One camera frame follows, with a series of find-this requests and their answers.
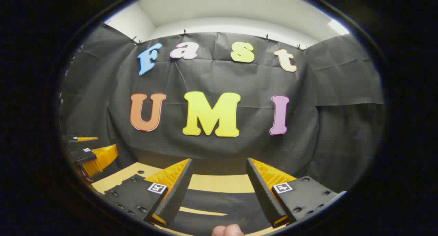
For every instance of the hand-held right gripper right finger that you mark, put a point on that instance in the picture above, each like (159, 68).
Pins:
(263, 191)

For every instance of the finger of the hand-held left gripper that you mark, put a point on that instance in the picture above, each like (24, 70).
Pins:
(73, 138)
(84, 156)

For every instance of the white ceiling light panel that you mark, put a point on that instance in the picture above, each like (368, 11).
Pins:
(338, 27)

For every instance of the dark grey jeans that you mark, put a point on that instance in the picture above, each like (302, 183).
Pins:
(219, 201)

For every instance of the black backdrop cloth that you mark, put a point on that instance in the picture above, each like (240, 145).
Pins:
(212, 78)

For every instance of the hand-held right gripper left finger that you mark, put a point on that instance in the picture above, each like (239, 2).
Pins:
(178, 191)

